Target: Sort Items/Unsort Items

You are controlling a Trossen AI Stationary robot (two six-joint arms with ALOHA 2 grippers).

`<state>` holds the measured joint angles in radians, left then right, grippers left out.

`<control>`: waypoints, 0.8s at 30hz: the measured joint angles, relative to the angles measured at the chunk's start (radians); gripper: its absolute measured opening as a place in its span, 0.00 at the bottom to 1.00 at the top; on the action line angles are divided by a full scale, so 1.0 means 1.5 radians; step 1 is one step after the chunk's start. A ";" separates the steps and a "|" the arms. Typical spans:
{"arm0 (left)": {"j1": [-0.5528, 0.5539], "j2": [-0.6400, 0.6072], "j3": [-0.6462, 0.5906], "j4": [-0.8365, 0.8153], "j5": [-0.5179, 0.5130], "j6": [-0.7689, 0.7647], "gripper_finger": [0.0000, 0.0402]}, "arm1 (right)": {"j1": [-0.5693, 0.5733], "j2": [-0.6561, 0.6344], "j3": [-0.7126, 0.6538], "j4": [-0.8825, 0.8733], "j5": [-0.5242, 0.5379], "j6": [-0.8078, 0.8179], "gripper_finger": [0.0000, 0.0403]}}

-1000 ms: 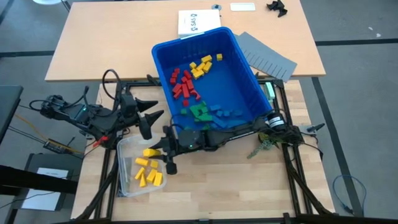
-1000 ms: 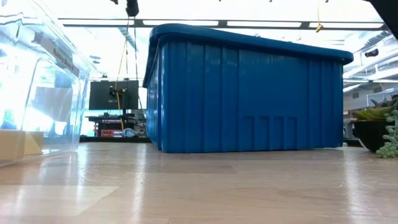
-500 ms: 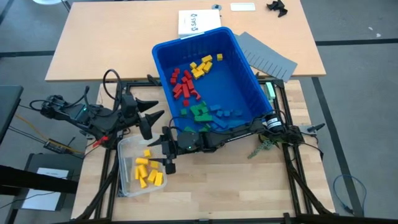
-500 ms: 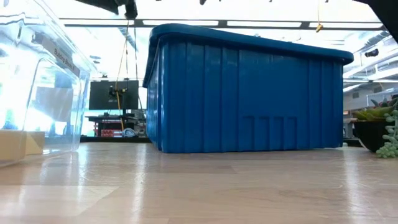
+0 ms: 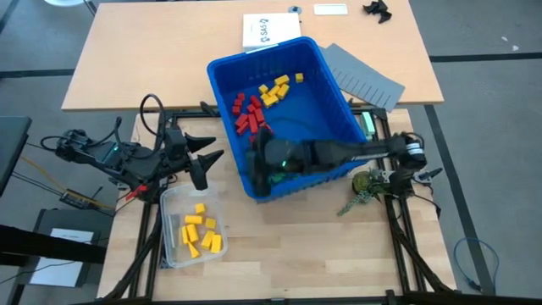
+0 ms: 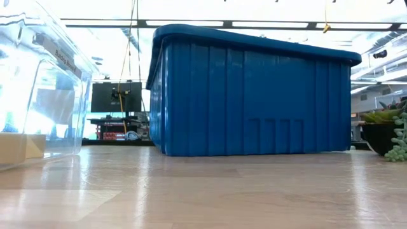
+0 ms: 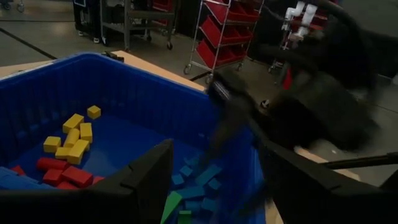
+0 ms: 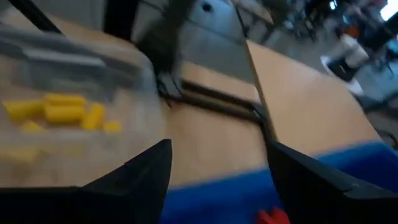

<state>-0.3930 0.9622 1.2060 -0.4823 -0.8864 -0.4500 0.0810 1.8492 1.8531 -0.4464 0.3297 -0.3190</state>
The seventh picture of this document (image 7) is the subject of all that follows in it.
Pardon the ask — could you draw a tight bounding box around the large blue plastic bin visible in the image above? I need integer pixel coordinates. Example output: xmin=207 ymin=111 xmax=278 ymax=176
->
xmin=0 ymin=52 xmax=269 ymax=224

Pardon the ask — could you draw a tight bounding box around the small blue foam block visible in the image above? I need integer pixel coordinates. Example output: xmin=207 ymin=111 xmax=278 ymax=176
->
xmin=201 ymin=197 xmax=218 ymax=212

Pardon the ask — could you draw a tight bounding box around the black wheeled cabinet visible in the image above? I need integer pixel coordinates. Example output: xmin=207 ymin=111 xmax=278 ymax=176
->
xmin=73 ymin=0 xmax=103 ymax=44

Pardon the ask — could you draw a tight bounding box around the yellow foam block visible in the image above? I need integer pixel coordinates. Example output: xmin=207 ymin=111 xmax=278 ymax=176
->
xmin=62 ymin=113 xmax=85 ymax=134
xmin=63 ymin=128 xmax=81 ymax=149
xmin=86 ymin=105 xmax=102 ymax=120
xmin=67 ymin=139 xmax=91 ymax=165
xmin=55 ymin=146 xmax=71 ymax=160
xmin=42 ymin=136 xmax=62 ymax=153
xmin=80 ymin=122 xmax=93 ymax=144

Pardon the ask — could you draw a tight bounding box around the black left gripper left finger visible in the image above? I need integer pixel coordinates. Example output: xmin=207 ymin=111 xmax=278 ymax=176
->
xmin=0 ymin=139 xmax=174 ymax=224

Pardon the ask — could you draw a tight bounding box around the wire rack with red bins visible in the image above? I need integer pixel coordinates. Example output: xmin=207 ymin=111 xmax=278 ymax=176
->
xmin=183 ymin=0 xmax=265 ymax=85

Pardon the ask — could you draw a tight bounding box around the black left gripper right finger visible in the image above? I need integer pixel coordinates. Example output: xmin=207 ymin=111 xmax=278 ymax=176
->
xmin=261 ymin=141 xmax=398 ymax=224

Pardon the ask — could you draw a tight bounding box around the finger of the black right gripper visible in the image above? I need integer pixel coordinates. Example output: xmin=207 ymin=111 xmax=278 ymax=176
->
xmin=203 ymin=71 xmax=268 ymax=162

